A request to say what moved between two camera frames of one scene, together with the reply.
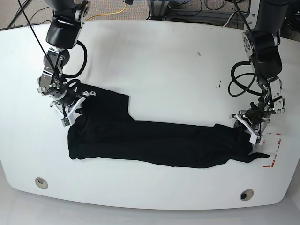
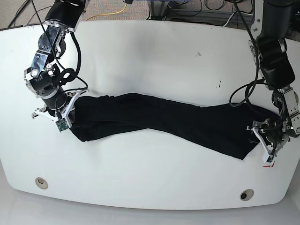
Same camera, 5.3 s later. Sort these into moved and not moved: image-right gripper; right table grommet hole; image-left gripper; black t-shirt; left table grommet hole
Moved: black t-shirt; image-left gripper; image-right gripper
Not moved: left table grommet hole; right table grommet hole
